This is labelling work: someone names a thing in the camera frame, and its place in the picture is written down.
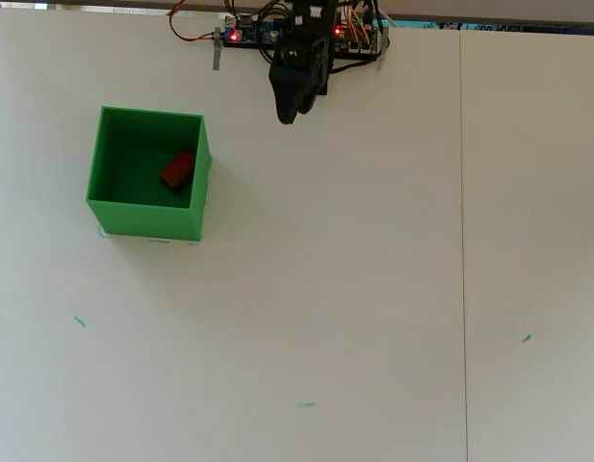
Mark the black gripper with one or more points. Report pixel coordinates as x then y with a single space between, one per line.
301 45

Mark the red rectangular block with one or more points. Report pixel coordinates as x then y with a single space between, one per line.
176 171

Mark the green square plastic bin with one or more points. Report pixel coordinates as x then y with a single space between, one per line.
142 221

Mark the black base board with electronics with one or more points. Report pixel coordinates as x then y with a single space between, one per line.
255 36

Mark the grey table clamp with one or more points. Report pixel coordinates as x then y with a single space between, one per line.
217 48

